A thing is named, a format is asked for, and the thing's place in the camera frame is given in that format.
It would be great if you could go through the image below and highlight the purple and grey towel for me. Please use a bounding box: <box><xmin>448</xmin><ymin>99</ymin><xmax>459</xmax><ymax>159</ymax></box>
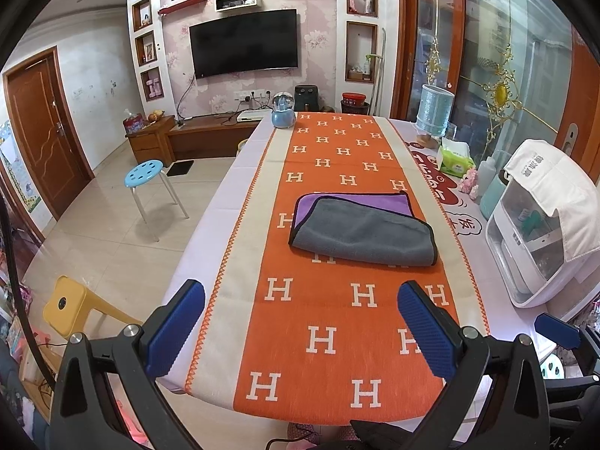
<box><xmin>289</xmin><ymin>191</ymin><xmax>438</xmax><ymax>267</ymax></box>

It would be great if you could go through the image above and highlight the light blue stool right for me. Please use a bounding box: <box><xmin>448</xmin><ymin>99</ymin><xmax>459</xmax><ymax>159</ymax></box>
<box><xmin>540</xmin><ymin>354</ymin><xmax>564</xmax><ymax>380</ymax></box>

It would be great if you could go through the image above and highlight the white plastic cabinet appliance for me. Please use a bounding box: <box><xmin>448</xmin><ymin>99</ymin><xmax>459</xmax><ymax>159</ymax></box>
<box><xmin>485</xmin><ymin>180</ymin><xmax>599</xmax><ymax>309</ymax></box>

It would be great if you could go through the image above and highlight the yellow plastic stool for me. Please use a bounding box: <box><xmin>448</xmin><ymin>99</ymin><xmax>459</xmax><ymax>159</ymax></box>
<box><xmin>43</xmin><ymin>275</ymin><xmax>143</xmax><ymax>339</ymax></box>

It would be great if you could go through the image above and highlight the orange H-pattern table runner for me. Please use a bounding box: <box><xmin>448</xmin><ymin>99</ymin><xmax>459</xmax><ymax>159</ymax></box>
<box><xmin>171</xmin><ymin>114</ymin><xmax>489</xmax><ymax>425</ymax></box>

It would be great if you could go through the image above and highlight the white cloth cover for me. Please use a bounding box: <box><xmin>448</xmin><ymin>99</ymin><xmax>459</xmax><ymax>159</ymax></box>
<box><xmin>504</xmin><ymin>139</ymin><xmax>599</xmax><ymax>262</ymax></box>

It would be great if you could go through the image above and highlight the teal cylindrical container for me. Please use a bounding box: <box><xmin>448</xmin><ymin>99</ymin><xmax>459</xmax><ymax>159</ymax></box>
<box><xmin>479</xmin><ymin>169</ymin><xmax>509</xmax><ymax>221</ymax></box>

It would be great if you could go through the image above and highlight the pink toy figurine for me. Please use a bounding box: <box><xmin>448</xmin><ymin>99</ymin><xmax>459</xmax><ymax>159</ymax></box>
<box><xmin>459</xmin><ymin>168</ymin><xmax>479</xmax><ymax>201</ymax></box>

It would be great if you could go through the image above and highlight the blue plastic stool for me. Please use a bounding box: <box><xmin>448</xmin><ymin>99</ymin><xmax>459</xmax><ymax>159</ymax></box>
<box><xmin>124</xmin><ymin>159</ymin><xmax>189</xmax><ymax>242</ymax></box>

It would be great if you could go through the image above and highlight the green tissue pack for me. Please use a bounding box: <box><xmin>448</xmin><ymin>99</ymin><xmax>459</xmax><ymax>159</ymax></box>
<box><xmin>436</xmin><ymin>137</ymin><xmax>475</xmax><ymax>179</ymax></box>

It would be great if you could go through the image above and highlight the wooden TV console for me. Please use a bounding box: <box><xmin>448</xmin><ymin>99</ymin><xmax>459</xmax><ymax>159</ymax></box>
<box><xmin>126</xmin><ymin>112</ymin><xmax>258</xmax><ymax>167</ymax></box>

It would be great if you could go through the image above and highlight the light blue water jug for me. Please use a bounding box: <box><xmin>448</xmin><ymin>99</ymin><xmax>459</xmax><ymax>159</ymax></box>
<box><xmin>416</xmin><ymin>84</ymin><xmax>455</xmax><ymax>137</ymax></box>

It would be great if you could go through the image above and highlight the red basin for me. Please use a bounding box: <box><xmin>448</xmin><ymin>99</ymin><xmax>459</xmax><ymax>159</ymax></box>
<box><xmin>342</xmin><ymin>93</ymin><xmax>366</xmax><ymax>108</ymax></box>

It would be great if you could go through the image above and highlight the black air fryer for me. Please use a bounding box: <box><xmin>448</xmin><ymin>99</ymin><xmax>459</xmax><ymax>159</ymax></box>
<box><xmin>294</xmin><ymin>84</ymin><xmax>320</xmax><ymax>112</ymax></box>

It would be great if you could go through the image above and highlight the brown wooden door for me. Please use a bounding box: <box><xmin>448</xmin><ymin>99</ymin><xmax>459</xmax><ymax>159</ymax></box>
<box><xmin>3</xmin><ymin>47</ymin><xmax>93</xmax><ymax>219</ymax></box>

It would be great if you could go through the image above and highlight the black wall television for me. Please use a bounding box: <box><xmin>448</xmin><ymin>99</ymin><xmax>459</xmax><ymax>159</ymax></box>
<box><xmin>189</xmin><ymin>9</ymin><xmax>299</xmax><ymax>78</ymax></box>

